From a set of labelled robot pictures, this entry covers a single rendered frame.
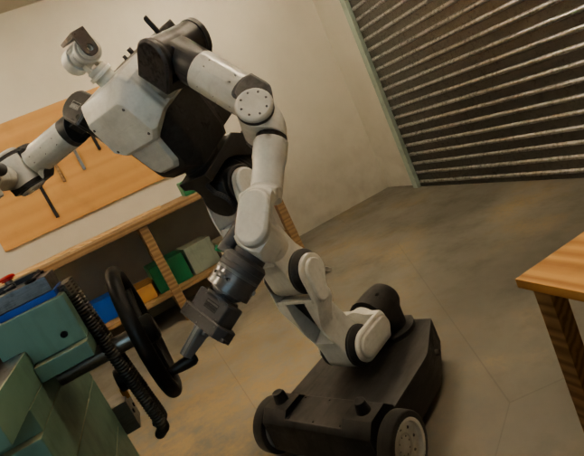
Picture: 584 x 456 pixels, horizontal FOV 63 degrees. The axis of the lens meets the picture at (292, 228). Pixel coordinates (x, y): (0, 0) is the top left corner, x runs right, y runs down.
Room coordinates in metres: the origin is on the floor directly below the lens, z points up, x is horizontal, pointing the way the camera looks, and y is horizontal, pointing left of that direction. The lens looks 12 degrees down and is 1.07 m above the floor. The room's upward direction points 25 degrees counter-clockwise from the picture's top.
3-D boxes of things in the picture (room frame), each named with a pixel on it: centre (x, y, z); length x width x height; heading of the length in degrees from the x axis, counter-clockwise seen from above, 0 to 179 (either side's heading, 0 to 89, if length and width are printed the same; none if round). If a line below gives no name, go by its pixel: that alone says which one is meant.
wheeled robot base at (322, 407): (1.56, -0.01, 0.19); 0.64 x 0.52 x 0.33; 135
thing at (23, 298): (0.88, 0.49, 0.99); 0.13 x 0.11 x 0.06; 15
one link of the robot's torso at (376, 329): (1.58, -0.04, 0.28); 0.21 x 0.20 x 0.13; 135
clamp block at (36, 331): (0.88, 0.49, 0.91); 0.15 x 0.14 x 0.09; 15
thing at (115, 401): (1.13, 0.61, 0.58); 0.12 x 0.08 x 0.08; 105
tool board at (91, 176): (4.15, 1.18, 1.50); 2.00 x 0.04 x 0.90; 108
